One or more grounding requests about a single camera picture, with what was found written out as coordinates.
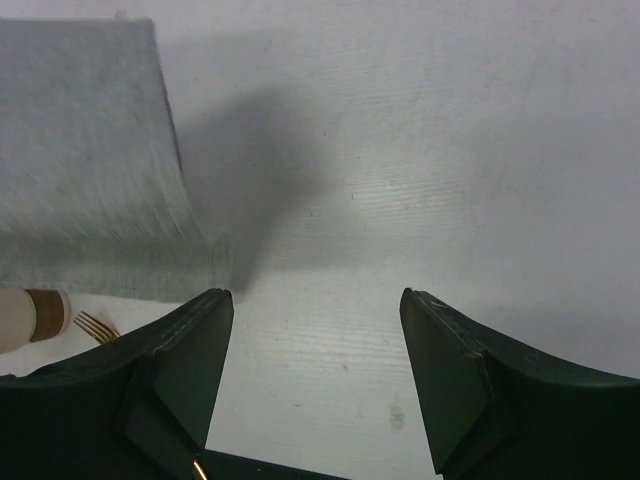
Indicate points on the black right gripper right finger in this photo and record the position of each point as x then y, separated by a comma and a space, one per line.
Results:
496, 408

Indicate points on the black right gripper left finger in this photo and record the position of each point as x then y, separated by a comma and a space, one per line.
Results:
137, 407

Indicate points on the white steel cup brown band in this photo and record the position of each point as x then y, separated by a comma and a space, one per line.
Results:
31, 316

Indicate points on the grey cloth placemat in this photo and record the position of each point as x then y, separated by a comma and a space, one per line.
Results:
92, 192

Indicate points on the gold fork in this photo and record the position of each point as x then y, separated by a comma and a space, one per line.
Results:
95, 328

